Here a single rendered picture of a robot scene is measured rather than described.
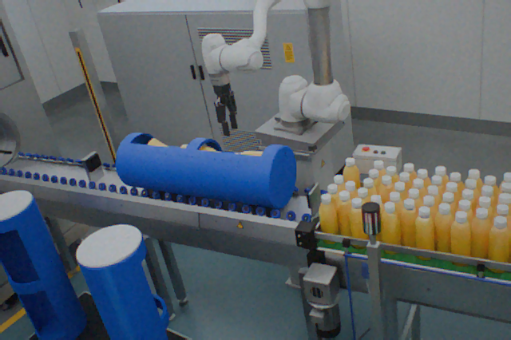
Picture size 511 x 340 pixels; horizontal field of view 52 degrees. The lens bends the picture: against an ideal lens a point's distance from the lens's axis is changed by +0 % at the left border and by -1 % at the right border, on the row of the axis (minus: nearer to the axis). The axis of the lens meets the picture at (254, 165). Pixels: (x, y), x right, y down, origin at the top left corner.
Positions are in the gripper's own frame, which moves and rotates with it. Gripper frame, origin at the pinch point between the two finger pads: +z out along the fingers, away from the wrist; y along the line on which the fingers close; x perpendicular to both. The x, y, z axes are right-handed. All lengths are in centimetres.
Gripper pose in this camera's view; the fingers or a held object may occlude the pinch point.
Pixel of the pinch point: (229, 125)
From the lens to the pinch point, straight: 238.7
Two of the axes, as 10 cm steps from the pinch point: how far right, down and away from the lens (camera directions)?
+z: 1.6, 8.7, 4.7
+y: -4.6, 4.9, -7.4
